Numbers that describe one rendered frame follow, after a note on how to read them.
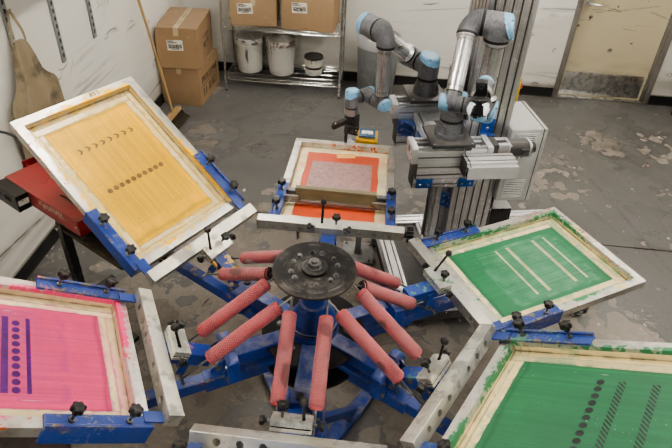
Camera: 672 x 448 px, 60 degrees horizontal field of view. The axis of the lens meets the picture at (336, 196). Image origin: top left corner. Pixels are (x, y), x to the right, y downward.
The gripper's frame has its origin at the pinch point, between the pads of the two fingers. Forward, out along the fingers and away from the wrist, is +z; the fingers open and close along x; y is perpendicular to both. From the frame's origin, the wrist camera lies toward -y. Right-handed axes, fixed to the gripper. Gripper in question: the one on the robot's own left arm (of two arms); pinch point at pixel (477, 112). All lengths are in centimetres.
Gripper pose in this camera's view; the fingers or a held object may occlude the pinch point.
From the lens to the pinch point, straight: 233.8
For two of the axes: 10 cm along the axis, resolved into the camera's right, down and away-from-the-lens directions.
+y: 0.9, 8.3, 5.4
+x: -9.5, -0.9, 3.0
